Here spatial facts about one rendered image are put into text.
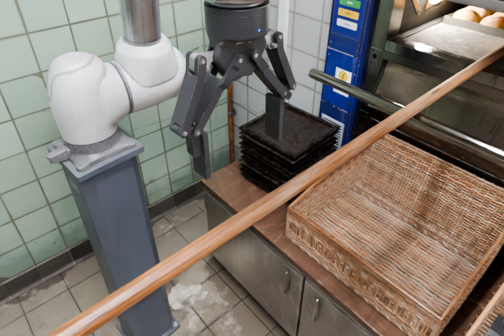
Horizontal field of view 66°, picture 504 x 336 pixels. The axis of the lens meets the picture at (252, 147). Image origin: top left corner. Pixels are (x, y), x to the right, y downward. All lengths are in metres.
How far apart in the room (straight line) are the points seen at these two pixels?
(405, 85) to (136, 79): 0.91
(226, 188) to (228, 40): 1.22
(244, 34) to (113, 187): 0.85
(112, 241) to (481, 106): 1.23
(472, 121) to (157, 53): 0.99
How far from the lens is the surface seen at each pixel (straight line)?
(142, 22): 1.07
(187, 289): 2.03
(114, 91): 1.09
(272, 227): 1.47
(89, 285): 2.17
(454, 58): 1.39
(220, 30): 0.45
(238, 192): 1.60
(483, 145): 0.99
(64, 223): 2.12
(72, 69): 1.06
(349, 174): 1.57
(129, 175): 1.22
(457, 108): 1.42
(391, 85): 1.51
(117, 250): 1.38
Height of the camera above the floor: 1.67
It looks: 36 degrees down
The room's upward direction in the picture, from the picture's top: straight up
